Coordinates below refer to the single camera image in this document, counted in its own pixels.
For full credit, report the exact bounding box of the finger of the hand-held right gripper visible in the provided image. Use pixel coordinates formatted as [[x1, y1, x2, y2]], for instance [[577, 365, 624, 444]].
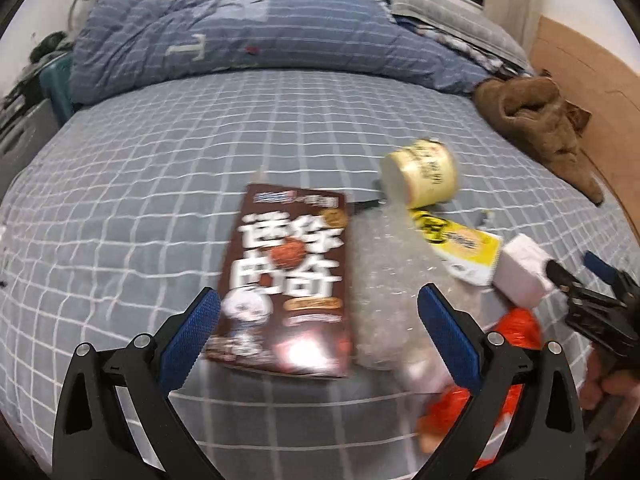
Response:
[[582, 251, 632, 292], [546, 259, 583, 297]]

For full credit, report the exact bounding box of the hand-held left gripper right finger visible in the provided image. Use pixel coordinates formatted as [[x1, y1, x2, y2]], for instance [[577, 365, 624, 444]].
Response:
[[417, 282, 588, 480]]

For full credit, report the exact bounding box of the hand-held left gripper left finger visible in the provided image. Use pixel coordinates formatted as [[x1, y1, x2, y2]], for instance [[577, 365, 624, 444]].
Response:
[[51, 286, 223, 480]]

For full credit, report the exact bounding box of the small white box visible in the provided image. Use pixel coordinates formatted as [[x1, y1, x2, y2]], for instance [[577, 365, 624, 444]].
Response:
[[492, 232, 558, 308]]

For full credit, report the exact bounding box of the bubble wrap bag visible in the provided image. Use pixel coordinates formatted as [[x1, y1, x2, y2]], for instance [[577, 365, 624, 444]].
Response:
[[345, 200, 451, 372]]

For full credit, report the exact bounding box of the brown snack box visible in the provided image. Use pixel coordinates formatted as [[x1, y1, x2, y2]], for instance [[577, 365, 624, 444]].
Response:
[[205, 182, 357, 381]]

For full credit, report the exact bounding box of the person's right hand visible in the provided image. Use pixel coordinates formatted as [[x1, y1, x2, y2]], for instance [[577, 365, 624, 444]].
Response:
[[579, 352, 640, 413]]

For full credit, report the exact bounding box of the orange plastic bag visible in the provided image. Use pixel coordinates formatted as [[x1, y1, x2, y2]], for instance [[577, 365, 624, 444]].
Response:
[[417, 307, 543, 471]]

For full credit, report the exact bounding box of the yellow and white packet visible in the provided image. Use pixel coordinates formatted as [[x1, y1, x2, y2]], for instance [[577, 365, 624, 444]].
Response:
[[407, 207, 503, 288]]

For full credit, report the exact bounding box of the grey checked bed sheet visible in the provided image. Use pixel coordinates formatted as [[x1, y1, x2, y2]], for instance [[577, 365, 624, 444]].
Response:
[[0, 70, 640, 480]]

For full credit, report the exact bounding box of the brown fleece garment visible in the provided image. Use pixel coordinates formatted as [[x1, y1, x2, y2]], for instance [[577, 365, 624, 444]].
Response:
[[472, 75, 606, 206]]

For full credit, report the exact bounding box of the yellow paper cup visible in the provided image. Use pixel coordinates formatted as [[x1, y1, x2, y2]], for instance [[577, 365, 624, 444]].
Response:
[[379, 139, 460, 210]]

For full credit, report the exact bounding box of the wooden headboard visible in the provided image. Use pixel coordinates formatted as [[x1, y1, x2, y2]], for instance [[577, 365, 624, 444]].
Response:
[[527, 15, 640, 241]]

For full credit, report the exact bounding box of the dark patterned cloth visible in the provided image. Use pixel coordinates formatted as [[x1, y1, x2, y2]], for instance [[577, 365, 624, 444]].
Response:
[[395, 15, 531, 81]]

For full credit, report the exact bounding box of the grey suitcase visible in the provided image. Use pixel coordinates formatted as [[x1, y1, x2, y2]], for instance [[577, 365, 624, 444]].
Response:
[[0, 95, 56, 196]]

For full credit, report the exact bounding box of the teal plastic stool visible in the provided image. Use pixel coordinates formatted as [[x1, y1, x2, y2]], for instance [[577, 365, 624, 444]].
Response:
[[40, 52, 81, 128]]

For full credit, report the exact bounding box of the grey checked pillow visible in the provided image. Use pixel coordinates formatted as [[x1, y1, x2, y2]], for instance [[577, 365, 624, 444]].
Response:
[[385, 0, 531, 71]]

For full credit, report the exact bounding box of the blue striped quilt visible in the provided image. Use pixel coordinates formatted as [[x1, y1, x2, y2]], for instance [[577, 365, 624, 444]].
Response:
[[67, 0, 488, 106]]

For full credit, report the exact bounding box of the dark bag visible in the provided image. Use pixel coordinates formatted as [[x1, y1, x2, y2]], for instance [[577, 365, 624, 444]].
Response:
[[27, 32, 76, 63]]

